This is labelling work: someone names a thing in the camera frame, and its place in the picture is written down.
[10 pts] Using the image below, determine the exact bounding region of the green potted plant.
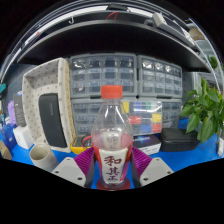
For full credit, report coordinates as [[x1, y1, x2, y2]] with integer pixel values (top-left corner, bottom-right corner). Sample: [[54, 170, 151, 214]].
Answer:
[[179, 77, 224, 145]]

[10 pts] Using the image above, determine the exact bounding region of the black rectangular case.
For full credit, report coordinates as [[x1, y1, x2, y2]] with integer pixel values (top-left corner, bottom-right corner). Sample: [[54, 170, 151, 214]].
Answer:
[[38, 93, 69, 149]]

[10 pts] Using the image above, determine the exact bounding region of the brown cardboard box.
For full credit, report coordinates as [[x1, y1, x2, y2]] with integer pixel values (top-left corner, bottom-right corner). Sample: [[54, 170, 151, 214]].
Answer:
[[0, 139, 13, 161]]

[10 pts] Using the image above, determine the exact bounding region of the white cardboard box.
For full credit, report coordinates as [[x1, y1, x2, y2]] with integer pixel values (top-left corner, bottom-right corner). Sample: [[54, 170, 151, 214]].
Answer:
[[12, 124, 35, 151]]

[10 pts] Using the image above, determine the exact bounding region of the grey cabinet with coloured drawers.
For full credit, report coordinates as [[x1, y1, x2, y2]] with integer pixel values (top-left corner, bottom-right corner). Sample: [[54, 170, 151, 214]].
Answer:
[[127, 98, 183, 135]]

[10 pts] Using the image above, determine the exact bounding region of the blue plastic bag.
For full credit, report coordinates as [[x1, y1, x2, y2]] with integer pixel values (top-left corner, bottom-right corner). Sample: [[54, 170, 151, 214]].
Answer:
[[0, 123, 18, 153]]

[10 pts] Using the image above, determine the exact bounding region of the white dotted fabric tray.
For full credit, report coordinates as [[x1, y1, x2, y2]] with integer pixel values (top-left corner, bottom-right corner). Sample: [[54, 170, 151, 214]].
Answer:
[[21, 57, 77, 154]]

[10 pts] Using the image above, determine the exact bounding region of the clear red-capped drink bottle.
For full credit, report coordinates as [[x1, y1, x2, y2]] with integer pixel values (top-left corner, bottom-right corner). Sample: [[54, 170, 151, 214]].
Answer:
[[91, 84, 135, 191]]

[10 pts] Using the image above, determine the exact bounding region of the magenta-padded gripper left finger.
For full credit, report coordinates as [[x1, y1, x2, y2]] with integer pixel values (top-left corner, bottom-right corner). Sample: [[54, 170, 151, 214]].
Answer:
[[51, 146, 98, 190]]

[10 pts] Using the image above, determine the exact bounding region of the dark blue product box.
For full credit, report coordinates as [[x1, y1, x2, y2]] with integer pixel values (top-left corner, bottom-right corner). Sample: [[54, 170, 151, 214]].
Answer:
[[132, 134, 163, 156]]

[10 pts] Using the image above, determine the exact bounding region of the grey small-parts drawer cabinet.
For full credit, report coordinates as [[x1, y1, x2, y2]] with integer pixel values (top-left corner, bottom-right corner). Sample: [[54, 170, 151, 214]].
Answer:
[[69, 53, 139, 99], [137, 54, 184, 100], [71, 97, 132, 138]]

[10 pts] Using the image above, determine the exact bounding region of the white grey ceramic mug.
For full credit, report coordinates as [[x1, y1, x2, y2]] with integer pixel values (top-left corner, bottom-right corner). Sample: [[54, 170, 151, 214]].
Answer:
[[28, 142, 60, 174]]

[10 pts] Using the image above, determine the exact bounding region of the dark grey labelled box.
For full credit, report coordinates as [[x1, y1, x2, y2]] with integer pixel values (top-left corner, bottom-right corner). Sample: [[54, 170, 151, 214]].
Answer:
[[12, 90, 28, 128]]

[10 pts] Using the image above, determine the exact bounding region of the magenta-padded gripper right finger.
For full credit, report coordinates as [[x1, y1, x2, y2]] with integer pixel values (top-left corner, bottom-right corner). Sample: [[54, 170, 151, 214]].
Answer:
[[130, 146, 175, 188]]

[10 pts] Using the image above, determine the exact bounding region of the yellow multimeter with red leads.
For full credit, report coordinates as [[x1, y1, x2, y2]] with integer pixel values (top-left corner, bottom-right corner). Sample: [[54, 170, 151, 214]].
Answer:
[[69, 134, 96, 155]]

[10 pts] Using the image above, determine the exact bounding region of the white metal shelf rack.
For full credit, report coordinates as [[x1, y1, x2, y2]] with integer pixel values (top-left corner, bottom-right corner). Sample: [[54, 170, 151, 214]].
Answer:
[[184, 19, 224, 98]]

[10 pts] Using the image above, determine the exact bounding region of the black zip case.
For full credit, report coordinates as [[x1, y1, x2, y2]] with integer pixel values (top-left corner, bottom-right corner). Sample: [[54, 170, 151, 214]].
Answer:
[[159, 127, 201, 153]]

